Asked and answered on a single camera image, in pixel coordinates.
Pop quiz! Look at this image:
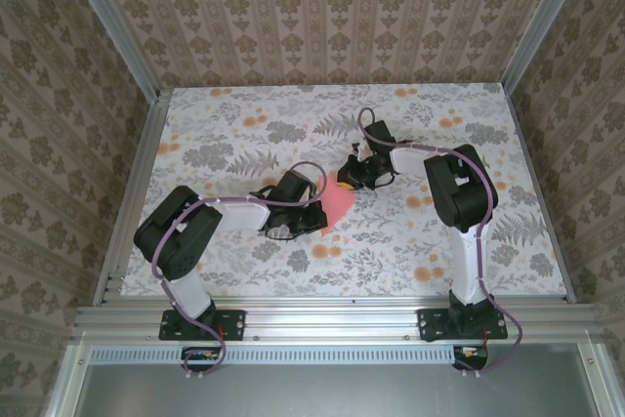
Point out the aluminium frame post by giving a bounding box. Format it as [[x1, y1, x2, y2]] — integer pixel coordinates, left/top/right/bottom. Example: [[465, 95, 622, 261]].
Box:
[[501, 0, 587, 94], [61, 0, 162, 101]]

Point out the long aluminium mounting beam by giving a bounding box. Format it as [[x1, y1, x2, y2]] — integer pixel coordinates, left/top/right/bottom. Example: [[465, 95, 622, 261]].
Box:
[[72, 297, 604, 344]]

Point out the pink cloth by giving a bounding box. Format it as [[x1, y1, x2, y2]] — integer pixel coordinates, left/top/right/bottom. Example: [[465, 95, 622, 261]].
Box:
[[319, 173, 357, 237]]

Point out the black controller board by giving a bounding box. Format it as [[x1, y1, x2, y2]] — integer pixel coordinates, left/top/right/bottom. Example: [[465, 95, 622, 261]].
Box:
[[452, 344, 489, 370], [181, 346, 230, 373]]

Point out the aluminium table side rail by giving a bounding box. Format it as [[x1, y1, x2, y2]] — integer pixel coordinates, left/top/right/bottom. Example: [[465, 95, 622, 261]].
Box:
[[91, 88, 173, 309], [502, 87, 582, 305]]

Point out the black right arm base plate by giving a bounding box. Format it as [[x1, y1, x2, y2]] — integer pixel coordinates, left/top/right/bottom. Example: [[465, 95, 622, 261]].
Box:
[[417, 307, 509, 344]]

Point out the floral patterned table cover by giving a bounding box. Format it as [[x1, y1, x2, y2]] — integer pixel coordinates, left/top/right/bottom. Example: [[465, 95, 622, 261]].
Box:
[[118, 86, 571, 299]]

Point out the white slotted cable duct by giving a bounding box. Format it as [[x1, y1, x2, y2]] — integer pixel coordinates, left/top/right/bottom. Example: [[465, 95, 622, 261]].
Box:
[[90, 346, 458, 367]]

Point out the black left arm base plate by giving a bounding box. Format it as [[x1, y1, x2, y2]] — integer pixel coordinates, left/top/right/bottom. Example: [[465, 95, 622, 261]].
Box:
[[158, 308, 248, 343]]

